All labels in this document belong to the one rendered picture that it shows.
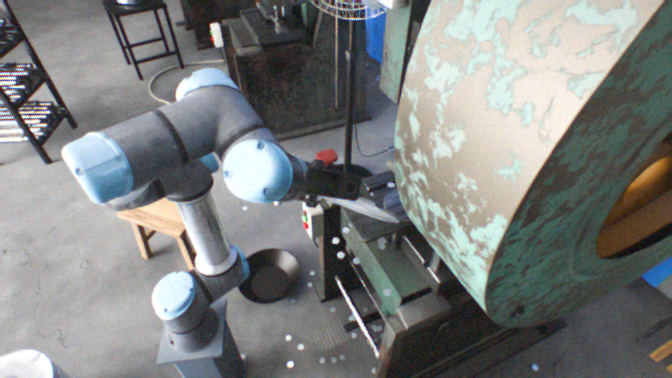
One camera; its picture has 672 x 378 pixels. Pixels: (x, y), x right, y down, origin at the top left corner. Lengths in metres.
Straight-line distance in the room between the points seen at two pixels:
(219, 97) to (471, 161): 0.31
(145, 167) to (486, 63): 0.36
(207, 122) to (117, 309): 1.62
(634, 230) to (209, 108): 0.76
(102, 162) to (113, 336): 1.55
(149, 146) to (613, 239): 0.77
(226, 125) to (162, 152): 0.08
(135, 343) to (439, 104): 1.71
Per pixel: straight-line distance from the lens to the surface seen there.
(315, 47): 2.47
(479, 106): 0.35
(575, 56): 0.31
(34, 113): 3.06
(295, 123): 2.68
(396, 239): 1.13
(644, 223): 0.90
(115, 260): 2.21
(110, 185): 0.47
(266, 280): 1.89
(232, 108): 0.49
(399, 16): 0.94
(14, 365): 1.70
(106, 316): 2.04
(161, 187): 0.85
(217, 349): 1.27
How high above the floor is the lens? 1.58
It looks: 44 degrees down
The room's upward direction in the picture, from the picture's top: straight up
